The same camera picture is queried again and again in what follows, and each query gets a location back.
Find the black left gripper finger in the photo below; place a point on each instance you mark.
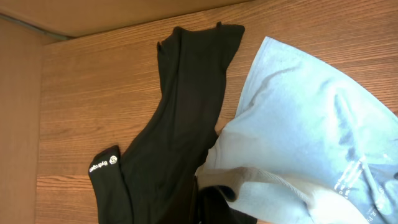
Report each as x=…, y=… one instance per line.
x=213, y=208

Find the light blue t-shirt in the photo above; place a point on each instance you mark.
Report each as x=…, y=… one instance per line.
x=308, y=144

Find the black shirt with logo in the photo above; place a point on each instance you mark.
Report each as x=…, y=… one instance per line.
x=154, y=180

